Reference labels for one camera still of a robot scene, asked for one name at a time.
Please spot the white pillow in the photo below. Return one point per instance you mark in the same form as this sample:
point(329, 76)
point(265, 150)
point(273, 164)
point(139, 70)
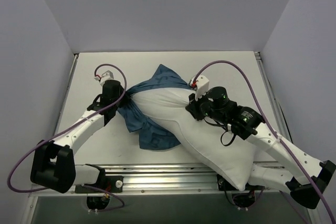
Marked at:
point(166, 107)

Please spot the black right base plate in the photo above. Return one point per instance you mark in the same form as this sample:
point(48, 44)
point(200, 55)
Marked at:
point(224, 185)

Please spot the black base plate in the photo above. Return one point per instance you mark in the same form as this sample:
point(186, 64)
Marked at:
point(224, 185)
point(112, 184)

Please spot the aluminium front frame rail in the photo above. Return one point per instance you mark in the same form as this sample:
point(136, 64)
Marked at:
point(165, 178)

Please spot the aluminium right side rail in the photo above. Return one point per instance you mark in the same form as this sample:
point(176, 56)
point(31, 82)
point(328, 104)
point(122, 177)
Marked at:
point(278, 118)

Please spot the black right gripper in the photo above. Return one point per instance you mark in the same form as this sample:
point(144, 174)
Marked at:
point(194, 107)

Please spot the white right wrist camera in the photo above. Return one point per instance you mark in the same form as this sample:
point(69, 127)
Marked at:
point(200, 86)

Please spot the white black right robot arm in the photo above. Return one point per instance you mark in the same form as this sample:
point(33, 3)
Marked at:
point(305, 178)

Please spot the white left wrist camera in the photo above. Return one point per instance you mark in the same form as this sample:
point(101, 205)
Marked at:
point(106, 76)

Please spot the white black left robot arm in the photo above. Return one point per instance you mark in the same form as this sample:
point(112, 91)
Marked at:
point(54, 164)

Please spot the aluminium table edge rail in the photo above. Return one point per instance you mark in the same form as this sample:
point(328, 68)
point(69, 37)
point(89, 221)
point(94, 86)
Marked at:
point(69, 81)

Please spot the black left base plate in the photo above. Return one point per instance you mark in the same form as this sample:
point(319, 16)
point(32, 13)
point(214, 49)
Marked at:
point(112, 184)

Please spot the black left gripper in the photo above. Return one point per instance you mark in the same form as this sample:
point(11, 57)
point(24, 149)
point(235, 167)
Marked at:
point(122, 97)

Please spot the blue cartoon print pillowcase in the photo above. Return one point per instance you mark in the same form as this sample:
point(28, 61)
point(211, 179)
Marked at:
point(151, 136)

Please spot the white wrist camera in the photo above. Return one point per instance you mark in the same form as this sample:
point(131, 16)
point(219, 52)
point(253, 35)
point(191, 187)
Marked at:
point(200, 86)
point(106, 76)

